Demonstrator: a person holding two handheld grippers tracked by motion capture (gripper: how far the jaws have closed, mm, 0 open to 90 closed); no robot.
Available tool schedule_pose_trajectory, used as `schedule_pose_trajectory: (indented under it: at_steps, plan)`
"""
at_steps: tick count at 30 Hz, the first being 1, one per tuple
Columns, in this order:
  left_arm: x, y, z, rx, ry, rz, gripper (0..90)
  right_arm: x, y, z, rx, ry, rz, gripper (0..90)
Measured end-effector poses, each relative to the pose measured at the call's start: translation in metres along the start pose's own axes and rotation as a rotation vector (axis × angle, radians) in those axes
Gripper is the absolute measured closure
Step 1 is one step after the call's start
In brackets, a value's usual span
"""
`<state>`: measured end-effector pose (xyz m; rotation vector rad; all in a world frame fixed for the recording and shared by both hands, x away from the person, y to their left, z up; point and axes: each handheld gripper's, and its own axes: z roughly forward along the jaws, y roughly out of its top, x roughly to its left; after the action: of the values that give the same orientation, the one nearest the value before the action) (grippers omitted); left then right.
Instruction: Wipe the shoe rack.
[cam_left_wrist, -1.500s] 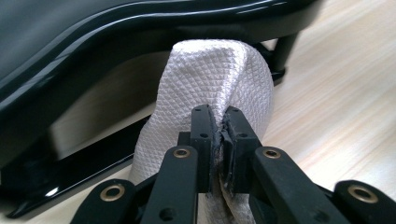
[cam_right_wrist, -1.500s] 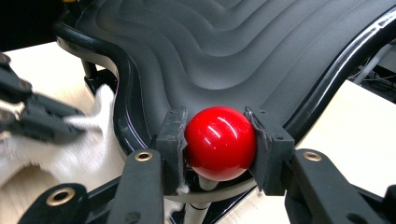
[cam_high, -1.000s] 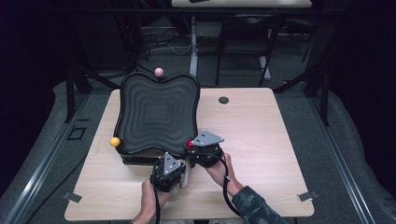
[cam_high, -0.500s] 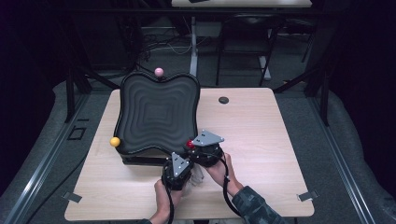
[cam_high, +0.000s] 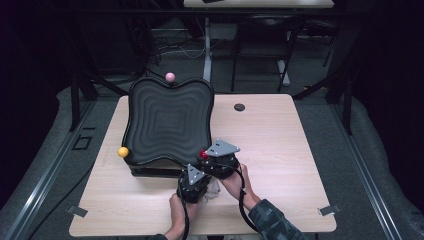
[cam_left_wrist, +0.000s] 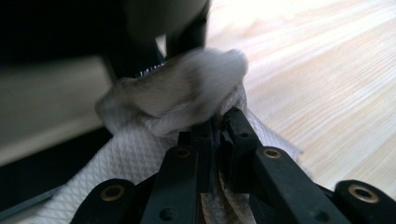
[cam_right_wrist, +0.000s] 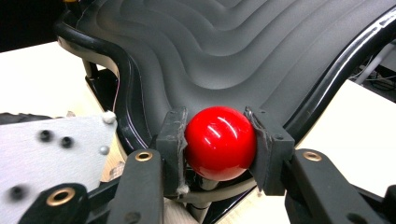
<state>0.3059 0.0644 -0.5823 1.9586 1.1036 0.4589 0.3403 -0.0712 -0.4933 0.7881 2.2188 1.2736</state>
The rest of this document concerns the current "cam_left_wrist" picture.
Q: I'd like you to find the grey cleaning cloth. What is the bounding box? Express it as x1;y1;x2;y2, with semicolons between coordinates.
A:
18;48;303;224

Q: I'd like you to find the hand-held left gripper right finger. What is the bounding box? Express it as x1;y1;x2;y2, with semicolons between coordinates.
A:
218;106;353;224

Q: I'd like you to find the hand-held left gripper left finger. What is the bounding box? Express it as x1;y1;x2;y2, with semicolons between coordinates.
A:
141;119;219;224

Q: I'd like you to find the black wavy tray shaker machine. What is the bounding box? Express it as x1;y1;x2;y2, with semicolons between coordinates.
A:
0;0;213;220

